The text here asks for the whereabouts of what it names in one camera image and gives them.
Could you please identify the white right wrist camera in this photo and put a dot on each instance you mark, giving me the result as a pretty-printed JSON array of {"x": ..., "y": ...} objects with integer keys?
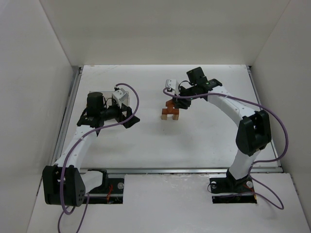
[{"x": 172, "y": 86}]

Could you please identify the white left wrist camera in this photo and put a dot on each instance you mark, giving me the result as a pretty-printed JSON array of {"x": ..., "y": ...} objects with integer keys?
[{"x": 121, "y": 97}]

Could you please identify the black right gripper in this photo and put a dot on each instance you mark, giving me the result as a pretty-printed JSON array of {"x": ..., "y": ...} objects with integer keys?
[{"x": 182, "y": 102}]

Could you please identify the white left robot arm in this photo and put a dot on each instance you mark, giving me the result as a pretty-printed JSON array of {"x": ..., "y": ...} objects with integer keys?
[{"x": 63, "y": 183}]

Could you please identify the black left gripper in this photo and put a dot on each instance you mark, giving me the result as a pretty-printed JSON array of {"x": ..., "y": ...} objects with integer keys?
[{"x": 122, "y": 115}]

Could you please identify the red-brown long rectangular block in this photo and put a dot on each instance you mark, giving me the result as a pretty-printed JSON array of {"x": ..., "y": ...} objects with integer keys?
[{"x": 166, "y": 112}]

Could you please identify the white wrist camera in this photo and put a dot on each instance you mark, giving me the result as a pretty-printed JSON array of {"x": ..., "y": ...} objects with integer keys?
[
  {"x": 121, "y": 97},
  {"x": 172, "y": 86}
]

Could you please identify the clear plastic box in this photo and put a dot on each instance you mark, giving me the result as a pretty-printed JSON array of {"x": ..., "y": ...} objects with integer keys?
[{"x": 109, "y": 102}]

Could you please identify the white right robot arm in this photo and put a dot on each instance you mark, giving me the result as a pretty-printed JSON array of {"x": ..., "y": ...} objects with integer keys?
[{"x": 253, "y": 134}]

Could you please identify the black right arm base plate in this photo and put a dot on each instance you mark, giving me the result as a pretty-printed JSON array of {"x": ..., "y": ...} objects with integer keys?
[{"x": 224, "y": 191}]

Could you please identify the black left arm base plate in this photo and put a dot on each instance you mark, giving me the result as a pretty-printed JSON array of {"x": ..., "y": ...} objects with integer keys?
[{"x": 109, "y": 193}]

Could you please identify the red-brown wooden triangle block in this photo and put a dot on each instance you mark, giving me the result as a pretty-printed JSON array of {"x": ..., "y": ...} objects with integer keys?
[{"x": 169, "y": 104}]

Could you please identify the light wood rectangular block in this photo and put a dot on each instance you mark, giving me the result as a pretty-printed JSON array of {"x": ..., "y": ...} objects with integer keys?
[{"x": 165, "y": 117}]

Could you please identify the aluminium table edge rail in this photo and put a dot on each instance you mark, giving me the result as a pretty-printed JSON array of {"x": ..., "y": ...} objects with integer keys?
[{"x": 77, "y": 72}]

